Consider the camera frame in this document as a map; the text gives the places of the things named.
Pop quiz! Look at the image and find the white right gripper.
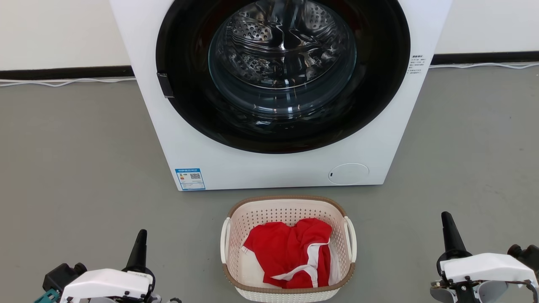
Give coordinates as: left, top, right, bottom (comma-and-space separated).
430, 212, 539, 303

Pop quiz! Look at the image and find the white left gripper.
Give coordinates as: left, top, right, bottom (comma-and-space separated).
60, 229, 160, 303

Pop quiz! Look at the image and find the beige perforated plastic laundry basket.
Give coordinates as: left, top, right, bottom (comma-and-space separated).
220, 195, 358, 303

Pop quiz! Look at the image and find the blue energy label sticker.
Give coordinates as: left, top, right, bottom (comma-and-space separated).
175, 168, 206, 191

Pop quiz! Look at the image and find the round white filter cover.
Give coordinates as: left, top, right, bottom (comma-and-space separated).
328, 163, 370, 186

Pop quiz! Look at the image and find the white front-load washing machine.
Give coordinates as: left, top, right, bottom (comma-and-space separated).
109, 0, 453, 192

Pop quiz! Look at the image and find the red garment with white trim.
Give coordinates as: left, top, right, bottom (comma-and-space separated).
243, 218, 337, 289

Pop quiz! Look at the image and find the black round glass washer door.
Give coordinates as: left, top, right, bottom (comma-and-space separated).
156, 0, 411, 154

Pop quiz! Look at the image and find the small printed text sticker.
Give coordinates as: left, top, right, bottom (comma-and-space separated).
408, 54, 428, 75

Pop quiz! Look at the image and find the steel perforated washer drum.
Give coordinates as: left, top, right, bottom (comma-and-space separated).
209, 0, 357, 91

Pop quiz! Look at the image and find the grey washer door handle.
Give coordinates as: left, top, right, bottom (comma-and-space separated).
157, 72, 174, 99

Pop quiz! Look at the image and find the white floor cable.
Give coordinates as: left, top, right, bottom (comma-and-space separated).
430, 62, 539, 69
0, 77, 136, 88

